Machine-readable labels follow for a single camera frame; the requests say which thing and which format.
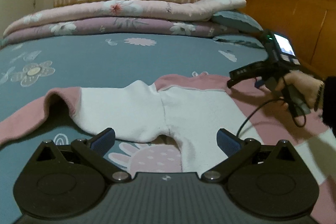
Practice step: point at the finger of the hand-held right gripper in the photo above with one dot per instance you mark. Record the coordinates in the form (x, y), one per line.
(244, 71)
(259, 83)

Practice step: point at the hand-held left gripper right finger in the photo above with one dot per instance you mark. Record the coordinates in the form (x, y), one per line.
(228, 142)

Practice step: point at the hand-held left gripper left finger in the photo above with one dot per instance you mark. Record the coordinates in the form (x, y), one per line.
(102, 141)

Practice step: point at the pink and white knit sweater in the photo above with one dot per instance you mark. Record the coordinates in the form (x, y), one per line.
(197, 108)

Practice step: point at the person's right forearm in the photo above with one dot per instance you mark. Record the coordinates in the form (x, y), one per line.
(329, 103)

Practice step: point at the person's right hand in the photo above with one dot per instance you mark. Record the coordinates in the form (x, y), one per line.
(307, 87)

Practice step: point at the blue-grey pillow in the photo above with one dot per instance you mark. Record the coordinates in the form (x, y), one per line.
(241, 41)
(236, 19)

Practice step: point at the wooden bed headboard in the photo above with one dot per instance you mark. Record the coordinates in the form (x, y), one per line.
(296, 11)

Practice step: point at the blue floral bed sheet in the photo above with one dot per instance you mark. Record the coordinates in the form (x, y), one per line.
(105, 61)

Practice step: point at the mauve floral quilt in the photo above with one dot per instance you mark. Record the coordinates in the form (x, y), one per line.
(118, 26)

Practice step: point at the pale pink floral quilt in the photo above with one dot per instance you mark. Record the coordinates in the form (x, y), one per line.
(118, 10)

